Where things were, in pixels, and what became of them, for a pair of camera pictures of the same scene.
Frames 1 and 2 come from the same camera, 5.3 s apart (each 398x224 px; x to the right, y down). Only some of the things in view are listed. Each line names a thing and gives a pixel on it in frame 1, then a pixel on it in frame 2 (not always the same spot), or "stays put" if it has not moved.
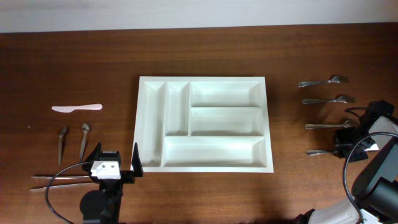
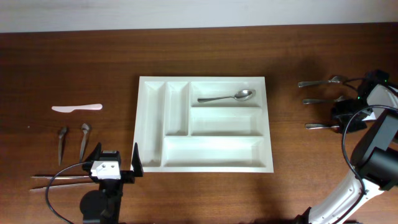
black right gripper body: [344, 137] -> [344, 107]
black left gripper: [129, 175] stays put
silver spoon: [342, 99] stays put
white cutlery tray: [203, 124] stays put
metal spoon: [313, 152] -> [240, 96]
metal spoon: [310, 126] stays put
